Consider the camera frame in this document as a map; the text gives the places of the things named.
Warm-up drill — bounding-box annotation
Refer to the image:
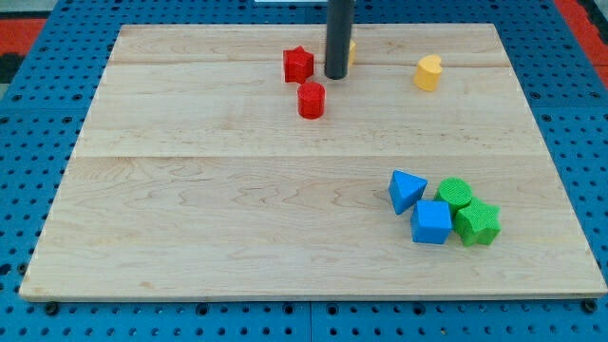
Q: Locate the yellow hexagon block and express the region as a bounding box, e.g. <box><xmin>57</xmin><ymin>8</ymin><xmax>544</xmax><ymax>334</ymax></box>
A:
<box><xmin>348</xmin><ymin>40</ymin><xmax>356</xmax><ymax>67</ymax></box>

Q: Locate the red cylinder block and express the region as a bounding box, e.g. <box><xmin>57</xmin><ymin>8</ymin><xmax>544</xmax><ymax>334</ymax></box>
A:
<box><xmin>297</xmin><ymin>82</ymin><xmax>326</xmax><ymax>120</ymax></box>

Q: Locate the light wooden board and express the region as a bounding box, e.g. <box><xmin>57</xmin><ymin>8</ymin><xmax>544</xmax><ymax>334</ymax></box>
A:
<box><xmin>19</xmin><ymin>24</ymin><xmax>607</xmax><ymax>302</ymax></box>

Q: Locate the blue triangle block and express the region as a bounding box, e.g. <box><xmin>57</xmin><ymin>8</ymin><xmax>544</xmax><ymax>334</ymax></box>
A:
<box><xmin>389</xmin><ymin>170</ymin><xmax>428</xmax><ymax>215</ymax></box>

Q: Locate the red star block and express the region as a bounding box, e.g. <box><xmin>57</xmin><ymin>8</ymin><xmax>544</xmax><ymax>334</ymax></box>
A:
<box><xmin>283</xmin><ymin>46</ymin><xmax>314</xmax><ymax>84</ymax></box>

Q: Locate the blue cube block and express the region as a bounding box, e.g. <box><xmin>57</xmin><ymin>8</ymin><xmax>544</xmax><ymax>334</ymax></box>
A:
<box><xmin>410</xmin><ymin>199</ymin><xmax>452</xmax><ymax>244</ymax></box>

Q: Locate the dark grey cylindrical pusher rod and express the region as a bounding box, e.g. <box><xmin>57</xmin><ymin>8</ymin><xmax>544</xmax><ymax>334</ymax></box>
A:
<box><xmin>324</xmin><ymin>0</ymin><xmax>354</xmax><ymax>80</ymax></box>

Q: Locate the green cylinder block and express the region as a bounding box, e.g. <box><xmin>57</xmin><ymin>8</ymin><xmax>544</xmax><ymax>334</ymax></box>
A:
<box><xmin>433</xmin><ymin>178</ymin><xmax>473</xmax><ymax>218</ymax></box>

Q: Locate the yellow heart block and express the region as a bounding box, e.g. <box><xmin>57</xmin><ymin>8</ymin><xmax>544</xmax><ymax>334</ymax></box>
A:
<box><xmin>412</xmin><ymin>54</ymin><xmax>443</xmax><ymax>92</ymax></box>

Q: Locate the green star block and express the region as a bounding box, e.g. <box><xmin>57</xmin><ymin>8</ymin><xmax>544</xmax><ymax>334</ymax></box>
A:
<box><xmin>453</xmin><ymin>197</ymin><xmax>502</xmax><ymax>247</ymax></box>

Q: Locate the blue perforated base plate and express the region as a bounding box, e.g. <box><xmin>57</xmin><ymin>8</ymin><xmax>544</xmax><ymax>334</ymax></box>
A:
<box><xmin>1</xmin><ymin>0</ymin><xmax>607</xmax><ymax>341</ymax></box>

